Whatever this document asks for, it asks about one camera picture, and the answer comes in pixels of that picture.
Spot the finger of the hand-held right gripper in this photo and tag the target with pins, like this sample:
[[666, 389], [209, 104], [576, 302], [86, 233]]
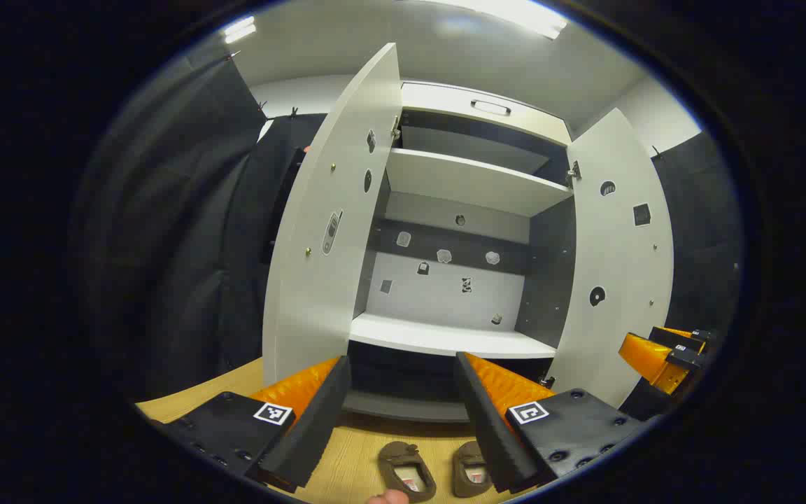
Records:
[[651, 360], [683, 336]]

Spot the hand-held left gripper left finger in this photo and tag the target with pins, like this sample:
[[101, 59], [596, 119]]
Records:
[[319, 413]]

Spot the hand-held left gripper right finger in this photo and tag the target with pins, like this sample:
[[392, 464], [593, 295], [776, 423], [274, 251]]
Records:
[[483, 420]]

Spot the brown fuzzy shoe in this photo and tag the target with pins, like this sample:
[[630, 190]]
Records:
[[403, 465], [471, 467]]

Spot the white shoe cabinet door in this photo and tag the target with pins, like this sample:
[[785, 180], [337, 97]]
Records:
[[620, 266], [333, 210]]

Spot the white shoe cabinet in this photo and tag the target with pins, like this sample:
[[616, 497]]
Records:
[[445, 294]]

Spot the black backdrop cloth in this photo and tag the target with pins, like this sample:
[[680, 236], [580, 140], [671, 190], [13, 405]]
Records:
[[186, 245], [704, 231]]

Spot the large ceiling light panel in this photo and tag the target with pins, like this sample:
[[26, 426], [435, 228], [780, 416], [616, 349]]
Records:
[[515, 15]]

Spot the small ceiling light panel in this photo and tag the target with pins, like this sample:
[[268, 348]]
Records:
[[238, 29]]

